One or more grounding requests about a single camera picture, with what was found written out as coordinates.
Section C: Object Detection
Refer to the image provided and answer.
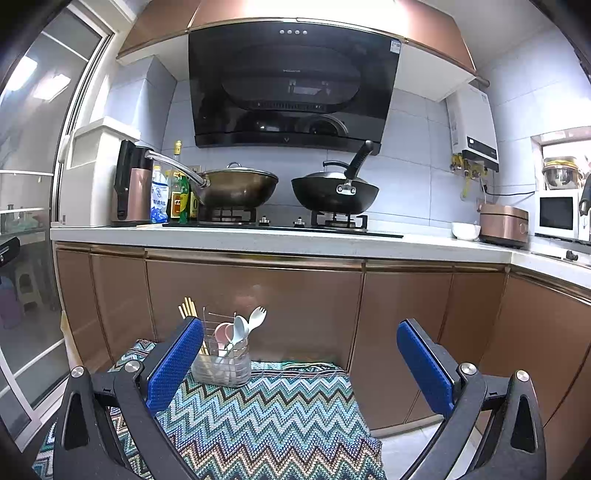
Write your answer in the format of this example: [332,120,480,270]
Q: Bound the pink spoon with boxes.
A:
[213,322,233,356]

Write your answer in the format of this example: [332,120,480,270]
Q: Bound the large white ceramic spoon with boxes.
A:
[228,315,249,352]

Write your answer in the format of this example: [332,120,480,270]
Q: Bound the slim white plastic spork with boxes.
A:
[242,306,267,341]

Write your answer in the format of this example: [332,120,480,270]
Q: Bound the brown kitchen base cabinets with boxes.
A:
[56,242,590,479]

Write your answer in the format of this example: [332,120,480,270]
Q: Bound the copper electric kettle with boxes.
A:
[111,140,153,226]

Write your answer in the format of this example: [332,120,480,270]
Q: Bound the blue white seasoning bag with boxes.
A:
[150,164,168,224]

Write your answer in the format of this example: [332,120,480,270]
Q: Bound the clear plastic utensil holder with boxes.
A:
[190,307,252,388]

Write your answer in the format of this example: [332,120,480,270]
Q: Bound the dark soy sauce bottle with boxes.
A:
[167,140,183,220]

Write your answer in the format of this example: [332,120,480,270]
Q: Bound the green yellow oil bottle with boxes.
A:
[179,174,190,224]

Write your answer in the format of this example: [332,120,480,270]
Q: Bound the glass sliding door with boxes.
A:
[1,1,114,449]

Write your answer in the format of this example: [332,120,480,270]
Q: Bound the zigzag knitted table cloth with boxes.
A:
[34,340,385,479]

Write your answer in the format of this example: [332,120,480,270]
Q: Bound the copper rice cooker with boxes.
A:
[479,203,529,248]

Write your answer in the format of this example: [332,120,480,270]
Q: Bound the small white bowl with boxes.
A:
[452,222,481,241]

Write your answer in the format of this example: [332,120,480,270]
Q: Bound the black gas stove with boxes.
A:
[163,205,404,239]

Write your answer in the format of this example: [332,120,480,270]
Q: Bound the brass coloured wok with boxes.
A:
[144,149,279,209]

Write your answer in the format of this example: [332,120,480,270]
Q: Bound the white microwave oven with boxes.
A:
[534,189,590,242]

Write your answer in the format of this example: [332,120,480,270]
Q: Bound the steel pot on shelf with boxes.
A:
[542,156,582,190]

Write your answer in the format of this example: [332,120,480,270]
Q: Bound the black range hood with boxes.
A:
[188,21,402,153]

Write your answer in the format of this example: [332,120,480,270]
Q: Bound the white water heater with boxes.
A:
[446,84,500,172]

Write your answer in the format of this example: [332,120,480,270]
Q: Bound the black wok with handle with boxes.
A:
[291,140,380,215]

